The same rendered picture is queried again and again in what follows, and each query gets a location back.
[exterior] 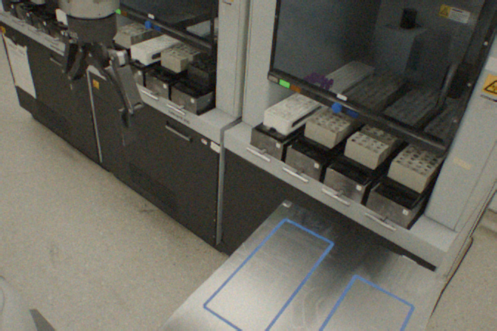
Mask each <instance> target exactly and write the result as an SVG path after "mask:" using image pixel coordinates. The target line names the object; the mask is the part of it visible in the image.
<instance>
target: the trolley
mask: <svg viewBox="0 0 497 331"><path fill-rule="evenodd" d="M445 282H446V278H445V277H444V276H440V275H439V274H437V273H434V272H433V271H431V270H428V269H426V268H424V267H423V266H421V265H419V264H417V263H415V262H412V261H411V260H409V259H406V258H404V257H402V256H400V255H398V254H396V253H394V252H392V251H390V250H388V249H386V248H384V247H381V246H379V245H377V244H375V243H373V242H372V241H370V240H368V239H366V238H364V237H362V236H359V235H357V234H355V233H353V232H351V231H349V230H348V229H346V228H344V227H342V226H340V225H337V224H335V223H333V222H331V221H328V220H327V219H326V218H324V217H322V216H320V215H317V214H314V213H312V212H310V211H307V210H306V209H305V208H303V207H301V206H299V205H296V204H294V203H292V202H290V201H288V200H285V201H284V202H283V203H282V204H281V205H279V207H278V208H277V210H276V211H275V212H274V213H273V214H272V215H271V216H269V217H268V218H267V220H266V221H265V222H264V223H263V224H262V225H260V226H259V227H258V228H257V230H256V231H255V232H253V234H252V235H250V236H249V237H248V238H247V240H246V241H245V242H244V243H243V244H241V245H240V246H239V247H238V248H237V249H236V251H235V252H233V254H232V255H231V256H230V257H229V258H227V260H226V261H225V262H224V263H223V264H222V265H221V266H219V268H218V269H216V271H215V272H214V273H213V274H212V275H211V276H210V277H208V278H207V280H205V281H204V283H203V284H202V285H201V286H199V288H197V289H196V291H194V292H193V294H192V295H191V296H190V297H188V298H187V300H185V302H184V303H183V304H182V305H181V307H180V308H179V309H177V310H176V311H175V312H174V313H173V314H172V315H171V316H170V317H169V319H168V320H166V321H165V322H164V323H163V324H162V325H161V326H160V327H159V328H158V329H157V330H156V331H425V328H426V326H427V323H428V321H429V319H430V316H431V313H432V311H433V310H434V307H435V306H436V302H437V300H438V298H439V295H440V293H441V290H442V288H443V287H444V284H445Z"/></svg>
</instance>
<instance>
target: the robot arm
mask: <svg viewBox="0 0 497 331"><path fill-rule="evenodd" d="M58 3H59V7H60V10H61V11H62V12H64V13H65V15H66V16H67V25H68V30H66V31H64V34H65V48H64V58H63V64H62V72H63V73H64V75H66V74H67V75H68V78H69V80H70V83H71V84H72V85H71V88H72V92H73V97H74V101H75V110H76V114H77V115H82V114H84V113H87V112H91V111H92V105H91V100H90V95H89V85H88V80H87V78H86V77H84V76H86V75H85V74H86V73H85V72H86V70H87V69H88V67H89V66H93V67H95V68H96V69H97V70H98V71H99V73H100V75H101V76H102V77H104V78H105V80H106V81H107V82H108V84H109V86H110V89H111V90H112V93H113V94H114V96H115V99H116V101H117V102H118V105H120V107H121V109H119V110H118V122H119V129H121V142H122V144H123V145H124V146H125V145H127V144H129V143H132V142H134V141H136V140H137V139H138V134H137V121H136V112H138V111H140V110H143V109H144V104H143V100H142V97H141V95H140V93H139V91H138V87H137V85H136V82H135V79H134V76H133V74H132V70H131V68H130V65H129V58H128V53H126V50H121V51H117V50H115V49H114V47H113V44H112V40H113V38H114V37H115V36H116V35H117V34H118V26H117V18H116V11H117V10H118V8H119V5H120V4H119V0H58ZM110 64H111V65H112V67H111V68H109V69H105V68H108V67H109V66H110ZM70 65H71V66H70ZM82 77H83V78H82ZM125 103H126V104H125ZM0 331H38V330H37V329H36V326H35V323H34V320H33V317H32V315H31V313H30V311H29V309H28V306H27V305H26V304H25V302H24V300H23V298H22V297H21V294H20V293H19V292H18V291H17V290H16V289H14V288H13V287H12V286H11V284H9V283H7V281H6V279H5V277H4V274H3V273H2V271H1V269H0Z"/></svg>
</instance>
